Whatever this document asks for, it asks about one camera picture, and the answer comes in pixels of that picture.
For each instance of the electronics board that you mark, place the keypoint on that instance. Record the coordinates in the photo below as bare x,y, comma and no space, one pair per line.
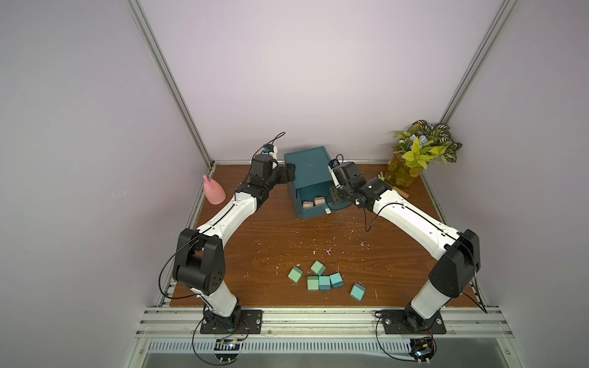
422,350
226,351

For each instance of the teal plug far right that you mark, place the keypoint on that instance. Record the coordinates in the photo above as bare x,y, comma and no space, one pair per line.
358,292

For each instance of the teal drawer cabinet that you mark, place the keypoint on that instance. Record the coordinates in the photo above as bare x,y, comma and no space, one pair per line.
312,180

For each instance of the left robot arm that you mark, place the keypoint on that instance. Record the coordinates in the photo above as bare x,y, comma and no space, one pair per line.
199,261

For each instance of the artificial plant in vase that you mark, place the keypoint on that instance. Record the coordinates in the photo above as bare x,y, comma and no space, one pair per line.
417,148

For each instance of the teal plug bottom right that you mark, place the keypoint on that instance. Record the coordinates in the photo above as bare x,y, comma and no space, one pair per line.
336,280

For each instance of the green plug bottom left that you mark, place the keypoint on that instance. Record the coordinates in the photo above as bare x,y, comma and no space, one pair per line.
313,283

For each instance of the green toy rake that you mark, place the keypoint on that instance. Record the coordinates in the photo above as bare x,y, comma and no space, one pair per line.
402,193

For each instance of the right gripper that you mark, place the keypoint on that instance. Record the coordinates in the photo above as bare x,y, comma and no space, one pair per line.
336,194

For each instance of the green plug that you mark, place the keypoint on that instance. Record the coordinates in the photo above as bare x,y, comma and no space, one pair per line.
313,283
318,269
295,275

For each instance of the right electronics board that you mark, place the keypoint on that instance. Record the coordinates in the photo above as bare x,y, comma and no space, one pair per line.
422,350

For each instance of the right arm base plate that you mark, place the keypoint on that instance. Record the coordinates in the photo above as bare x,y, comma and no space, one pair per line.
401,322

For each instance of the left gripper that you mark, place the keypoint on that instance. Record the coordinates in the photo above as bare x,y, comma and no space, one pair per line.
289,174

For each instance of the teal plug bottom middle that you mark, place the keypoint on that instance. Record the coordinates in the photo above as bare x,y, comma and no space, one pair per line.
324,283

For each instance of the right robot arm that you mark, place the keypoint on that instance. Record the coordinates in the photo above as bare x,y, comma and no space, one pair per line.
457,253

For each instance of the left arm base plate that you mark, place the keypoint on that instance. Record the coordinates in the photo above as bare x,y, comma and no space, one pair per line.
248,321

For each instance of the aluminium front rail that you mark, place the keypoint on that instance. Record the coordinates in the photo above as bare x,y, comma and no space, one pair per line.
328,322

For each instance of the green plug upper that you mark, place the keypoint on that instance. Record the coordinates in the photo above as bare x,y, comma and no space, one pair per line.
318,269

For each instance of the pink spray bottle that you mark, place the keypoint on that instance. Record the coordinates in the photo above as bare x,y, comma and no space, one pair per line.
213,191

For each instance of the teal plug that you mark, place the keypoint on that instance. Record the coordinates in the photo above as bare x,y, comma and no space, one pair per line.
336,280
324,283
358,292

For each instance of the left electronics board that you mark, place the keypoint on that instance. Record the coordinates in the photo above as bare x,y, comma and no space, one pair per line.
226,351

